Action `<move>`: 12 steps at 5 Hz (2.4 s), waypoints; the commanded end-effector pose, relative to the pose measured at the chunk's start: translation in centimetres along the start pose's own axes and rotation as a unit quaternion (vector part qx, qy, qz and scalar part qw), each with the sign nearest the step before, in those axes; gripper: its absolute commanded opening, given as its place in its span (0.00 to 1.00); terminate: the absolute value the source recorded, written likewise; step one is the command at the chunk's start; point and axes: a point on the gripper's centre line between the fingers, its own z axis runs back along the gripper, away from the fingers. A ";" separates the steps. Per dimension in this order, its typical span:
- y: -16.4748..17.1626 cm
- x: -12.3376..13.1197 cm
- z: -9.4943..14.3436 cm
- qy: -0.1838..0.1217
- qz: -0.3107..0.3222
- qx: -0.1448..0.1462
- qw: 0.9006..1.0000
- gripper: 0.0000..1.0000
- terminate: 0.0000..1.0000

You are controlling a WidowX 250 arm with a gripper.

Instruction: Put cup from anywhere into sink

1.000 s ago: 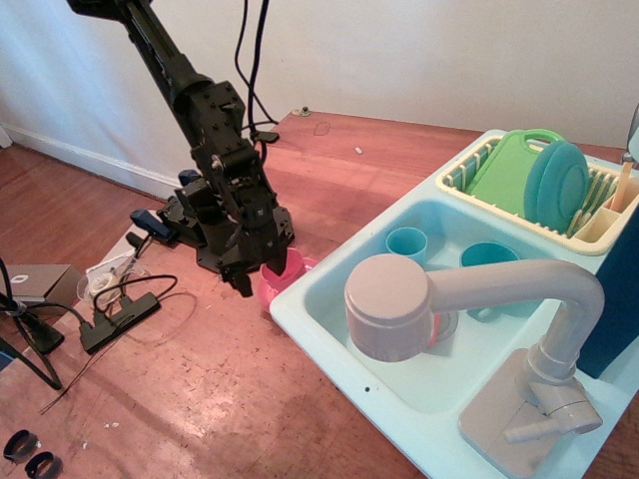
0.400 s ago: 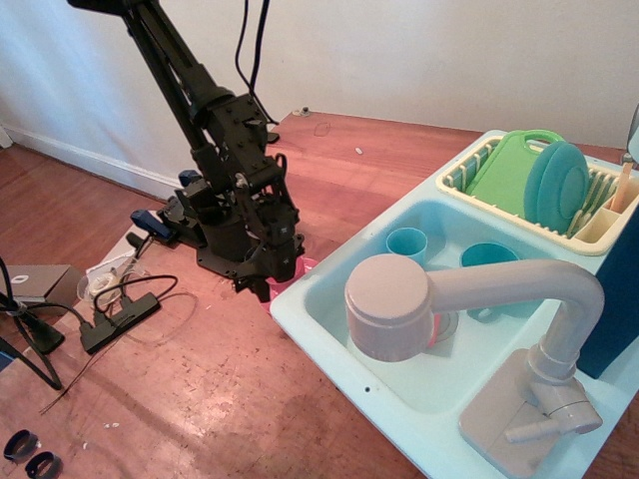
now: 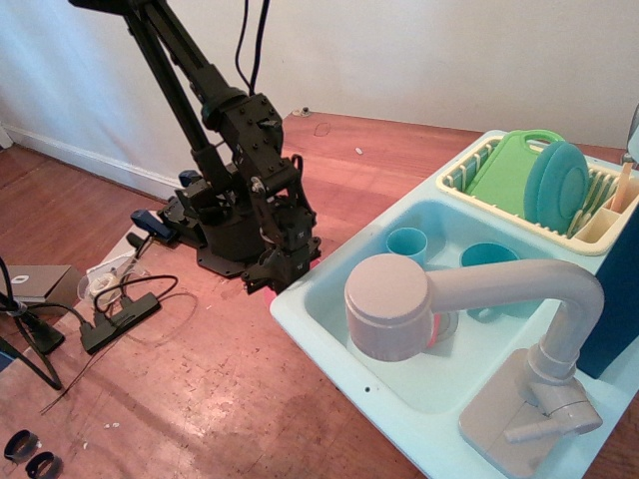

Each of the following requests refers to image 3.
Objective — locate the teal plate front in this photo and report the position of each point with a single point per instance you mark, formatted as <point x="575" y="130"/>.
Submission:
<point x="563" y="187"/>

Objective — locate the orange utensil in rack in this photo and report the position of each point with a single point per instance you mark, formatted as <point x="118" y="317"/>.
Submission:
<point x="622" y="186"/>

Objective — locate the teal cup in sink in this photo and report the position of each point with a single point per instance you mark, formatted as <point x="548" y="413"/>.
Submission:
<point x="409" y="242"/>

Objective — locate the blue table clamp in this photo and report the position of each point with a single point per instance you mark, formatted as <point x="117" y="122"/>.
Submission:
<point x="145" y="220"/>

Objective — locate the teal plate back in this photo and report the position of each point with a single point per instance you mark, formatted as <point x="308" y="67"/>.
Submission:
<point x="533" y="183"/>

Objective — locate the clear plastic bag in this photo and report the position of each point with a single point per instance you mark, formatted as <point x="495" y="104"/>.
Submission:
<point x="107" y="276"/>

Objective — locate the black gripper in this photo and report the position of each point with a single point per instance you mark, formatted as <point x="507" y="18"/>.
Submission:
<point x="293" y="247"/>

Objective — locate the grey toy faucet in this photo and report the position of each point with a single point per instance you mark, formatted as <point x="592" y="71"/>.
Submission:
<point x="396" y="310"/>

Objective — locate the green cutting board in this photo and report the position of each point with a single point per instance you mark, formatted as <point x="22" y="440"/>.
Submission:
<point x="502" y="179"/>

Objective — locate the pink plastic plate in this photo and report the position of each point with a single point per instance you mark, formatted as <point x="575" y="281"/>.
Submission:
<point x="269" y="297"/>

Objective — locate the grey cardboard box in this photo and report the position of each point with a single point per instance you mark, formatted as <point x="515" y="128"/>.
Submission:
<point x="44" y="283"/>

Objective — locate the cream dish rack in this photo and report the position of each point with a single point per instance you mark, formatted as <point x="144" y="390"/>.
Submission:
<point x="594" y="228"/>

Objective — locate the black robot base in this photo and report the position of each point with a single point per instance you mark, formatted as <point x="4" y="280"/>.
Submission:
<point x="227" y="240"/>

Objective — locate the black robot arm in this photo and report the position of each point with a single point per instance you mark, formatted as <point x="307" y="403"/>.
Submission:
<point x="236" y="137"/>

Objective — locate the teal plate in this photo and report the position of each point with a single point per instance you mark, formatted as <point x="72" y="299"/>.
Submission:
<point x="533" y="183"/>
<point x="563" y="187"/>

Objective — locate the dark blue box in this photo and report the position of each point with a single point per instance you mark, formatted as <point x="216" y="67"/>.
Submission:
<point x="618" y="324"/>

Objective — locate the black power adapter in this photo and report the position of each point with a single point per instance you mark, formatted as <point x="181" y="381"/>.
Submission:
<point x="46" y="337"/>

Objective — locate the light blue toy sink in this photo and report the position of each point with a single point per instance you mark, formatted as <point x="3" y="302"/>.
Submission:
<point x="416" y="403"/>

